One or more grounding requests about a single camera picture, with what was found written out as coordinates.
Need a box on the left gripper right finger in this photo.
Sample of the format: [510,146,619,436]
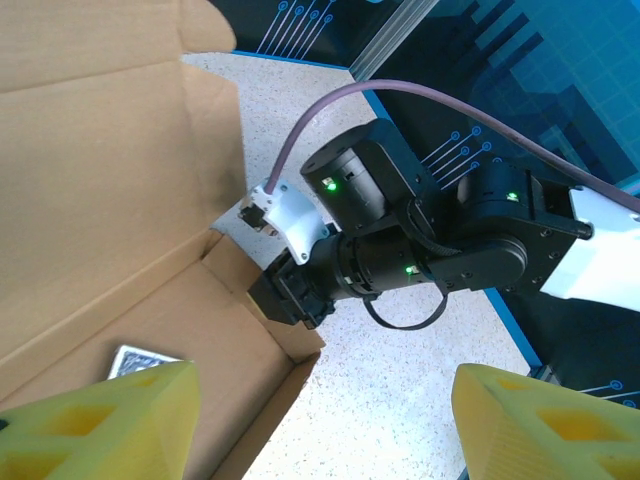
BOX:
[452,363,640,480]

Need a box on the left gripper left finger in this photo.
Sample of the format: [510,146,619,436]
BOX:
[0,360,201,480]

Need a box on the blue playing card deck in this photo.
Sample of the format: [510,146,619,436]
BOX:
[107,343,186,382]

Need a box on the brown cardboard box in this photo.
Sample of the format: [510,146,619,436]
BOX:
[0,0,327,480]

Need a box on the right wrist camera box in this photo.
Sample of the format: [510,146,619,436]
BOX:
[238,178,332,266]

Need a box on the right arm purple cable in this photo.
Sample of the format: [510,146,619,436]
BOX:
[267,79,640,214]

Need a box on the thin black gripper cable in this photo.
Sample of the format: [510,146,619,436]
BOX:
[362,292,449,332]

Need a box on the aluminium frame post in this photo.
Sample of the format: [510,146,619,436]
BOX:
[348,0,442,82]

